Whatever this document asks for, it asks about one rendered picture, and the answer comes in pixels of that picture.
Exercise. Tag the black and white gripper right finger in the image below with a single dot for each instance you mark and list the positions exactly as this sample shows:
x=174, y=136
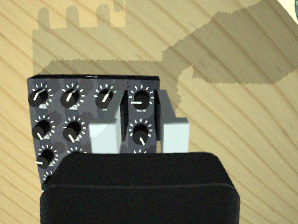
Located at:
x=171, y=131

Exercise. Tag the dark grey knob box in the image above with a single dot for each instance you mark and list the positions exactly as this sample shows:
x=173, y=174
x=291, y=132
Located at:
x=51, y=100

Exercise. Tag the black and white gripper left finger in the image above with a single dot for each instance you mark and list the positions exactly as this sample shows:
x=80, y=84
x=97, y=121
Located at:
x=107, y=133

